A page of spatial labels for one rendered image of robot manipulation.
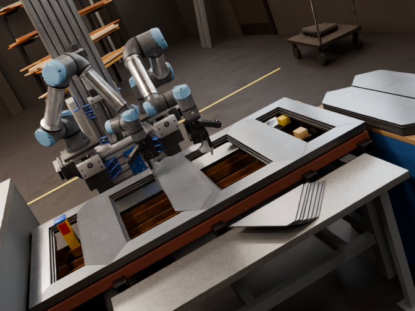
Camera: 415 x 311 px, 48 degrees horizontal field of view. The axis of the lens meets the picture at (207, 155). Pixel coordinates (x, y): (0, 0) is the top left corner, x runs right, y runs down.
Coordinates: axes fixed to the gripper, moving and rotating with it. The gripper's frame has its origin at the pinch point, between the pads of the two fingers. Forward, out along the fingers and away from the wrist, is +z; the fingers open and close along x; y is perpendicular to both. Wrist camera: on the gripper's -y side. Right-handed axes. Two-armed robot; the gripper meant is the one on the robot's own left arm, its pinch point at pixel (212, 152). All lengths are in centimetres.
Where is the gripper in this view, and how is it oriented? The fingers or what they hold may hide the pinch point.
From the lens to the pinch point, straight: 222.2
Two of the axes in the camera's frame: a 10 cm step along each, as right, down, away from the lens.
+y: -8.7, 4.6, -1.7
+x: 3.1, 2.5, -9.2
